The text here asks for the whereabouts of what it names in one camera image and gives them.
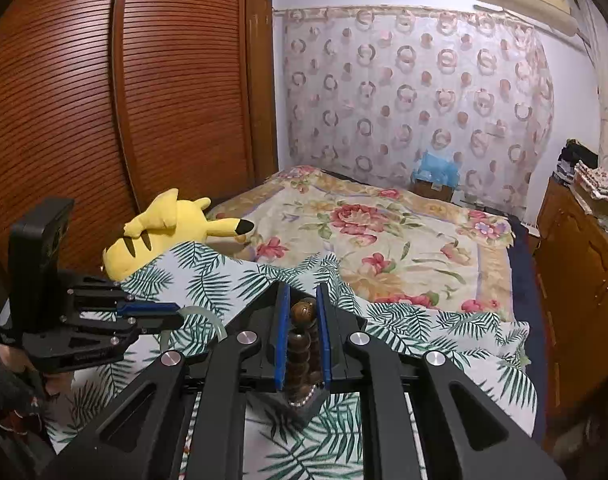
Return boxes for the brown wooden bead bracelet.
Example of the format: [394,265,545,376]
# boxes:
[283,296,325,396]

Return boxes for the blue plush toy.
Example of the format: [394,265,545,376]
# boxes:
[411,151,460,190]

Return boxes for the white pearl necklace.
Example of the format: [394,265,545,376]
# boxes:
[288,383,318,410]

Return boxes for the floral bed quilt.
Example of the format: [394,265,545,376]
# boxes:
[208,166,514,321]

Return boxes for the person left hand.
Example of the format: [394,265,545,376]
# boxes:
[0,344,74,396]

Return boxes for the palm leaf print cloth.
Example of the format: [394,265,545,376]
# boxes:
[47,242,537,479]

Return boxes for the wooden sideboard cabinet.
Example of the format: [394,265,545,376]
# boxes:
[534,179,608,428]

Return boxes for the yellow Pikachu plush toy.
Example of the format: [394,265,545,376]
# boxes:
[102,188,255,282]

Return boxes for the black square jewelry box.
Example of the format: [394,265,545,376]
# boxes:
[248,387,330,428]

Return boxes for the beige side curtain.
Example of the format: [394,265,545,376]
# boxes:
[576,0,608,173]

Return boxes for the pale green jade bangle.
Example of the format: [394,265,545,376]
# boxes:
[158,306,227,356]

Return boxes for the pink circle pattern curtain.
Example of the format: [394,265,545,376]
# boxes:
[282,6,554,217]

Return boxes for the wooden louvered wardrobe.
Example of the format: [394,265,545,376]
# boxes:
[0,0,278,308]

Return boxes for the folded clothes stack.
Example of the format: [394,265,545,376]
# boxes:
[554,139,608,220]

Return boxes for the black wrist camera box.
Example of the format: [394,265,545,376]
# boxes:
[8,197,74,334]

